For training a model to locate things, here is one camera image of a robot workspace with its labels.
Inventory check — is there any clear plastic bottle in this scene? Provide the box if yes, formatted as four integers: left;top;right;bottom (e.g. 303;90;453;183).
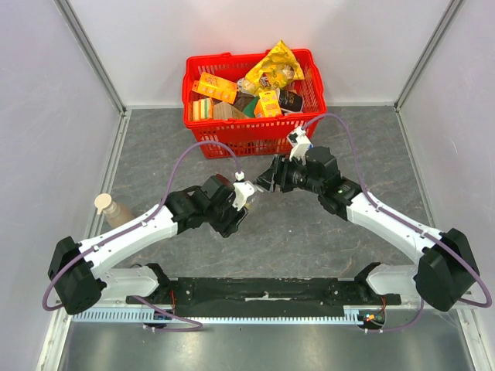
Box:
245;185;265;212

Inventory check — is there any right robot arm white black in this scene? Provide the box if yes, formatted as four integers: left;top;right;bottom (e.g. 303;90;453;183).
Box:
255;147;480;311

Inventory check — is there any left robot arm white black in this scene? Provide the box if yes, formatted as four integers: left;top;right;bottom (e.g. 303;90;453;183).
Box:
48;175;256;315

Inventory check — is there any beige bottle round cap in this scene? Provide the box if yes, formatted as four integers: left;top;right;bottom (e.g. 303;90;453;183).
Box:
94;193;135;229

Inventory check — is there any red plastic shopping basket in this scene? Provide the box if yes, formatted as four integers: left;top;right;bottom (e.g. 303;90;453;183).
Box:
182;49;326;156

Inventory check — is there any green package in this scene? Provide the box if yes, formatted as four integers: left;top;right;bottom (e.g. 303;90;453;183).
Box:
243;97;259;118

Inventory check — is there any orange box right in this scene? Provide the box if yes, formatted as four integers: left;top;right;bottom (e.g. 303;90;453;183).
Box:
254;90;282;118

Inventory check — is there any orange box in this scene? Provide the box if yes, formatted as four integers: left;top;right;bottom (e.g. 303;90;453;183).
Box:
192;72;237;104
254;90;282;118

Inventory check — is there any wooden block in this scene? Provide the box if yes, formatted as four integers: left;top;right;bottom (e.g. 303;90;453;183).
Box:
213;102;249;121

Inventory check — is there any clear wrapped snack pack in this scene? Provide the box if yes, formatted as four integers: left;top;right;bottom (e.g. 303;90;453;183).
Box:
237;77;258;96

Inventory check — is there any striped sponge pack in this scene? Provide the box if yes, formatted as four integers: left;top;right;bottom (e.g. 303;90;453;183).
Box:
193;97;213;121

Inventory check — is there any yellow snack bag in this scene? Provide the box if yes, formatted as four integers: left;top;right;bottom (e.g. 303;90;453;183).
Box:
244;40;305;96

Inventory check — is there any orange box left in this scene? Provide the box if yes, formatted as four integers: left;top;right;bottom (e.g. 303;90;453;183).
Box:
192;72;237;104

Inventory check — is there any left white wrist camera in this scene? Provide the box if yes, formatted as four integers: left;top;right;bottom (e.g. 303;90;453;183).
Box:
232;171;258;211

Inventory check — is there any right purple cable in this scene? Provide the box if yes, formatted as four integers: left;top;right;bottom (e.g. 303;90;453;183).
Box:
302;113;493;333

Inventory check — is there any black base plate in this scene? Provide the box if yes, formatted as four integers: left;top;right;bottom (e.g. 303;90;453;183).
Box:
145;277;401;317

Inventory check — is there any white cable duct rail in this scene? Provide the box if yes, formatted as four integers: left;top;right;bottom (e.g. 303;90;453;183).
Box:
72;306;364;325

